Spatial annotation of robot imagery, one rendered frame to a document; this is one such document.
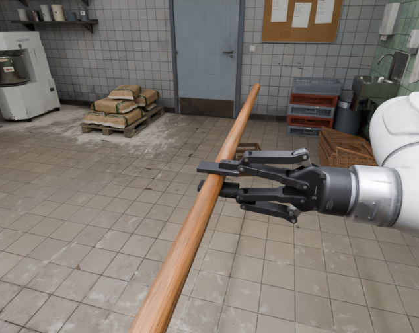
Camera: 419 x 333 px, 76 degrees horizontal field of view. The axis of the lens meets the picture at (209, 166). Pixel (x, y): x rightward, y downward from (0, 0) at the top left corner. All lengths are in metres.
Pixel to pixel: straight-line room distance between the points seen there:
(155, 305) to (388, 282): 1.95
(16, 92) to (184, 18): 2.84
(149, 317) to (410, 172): 0.38
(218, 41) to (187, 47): 0.51
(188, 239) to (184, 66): 4.47
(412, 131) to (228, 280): 1.50
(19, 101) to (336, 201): 5.10
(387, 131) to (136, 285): 1.62
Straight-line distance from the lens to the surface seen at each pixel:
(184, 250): 0.31
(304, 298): 1.85
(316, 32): 4.43
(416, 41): 3.28
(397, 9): 4.01
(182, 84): 4.79
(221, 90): 4.62
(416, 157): 0.50
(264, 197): 0.46
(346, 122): 4.14
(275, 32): 4.42
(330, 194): 0.43
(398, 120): 0.56
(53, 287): 2.05
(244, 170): 0.43
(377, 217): 0.45
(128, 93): 4.14
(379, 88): 3.45
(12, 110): 5.32
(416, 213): 0.46
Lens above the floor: 1.43
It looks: 28 degrees down
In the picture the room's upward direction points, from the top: straight up
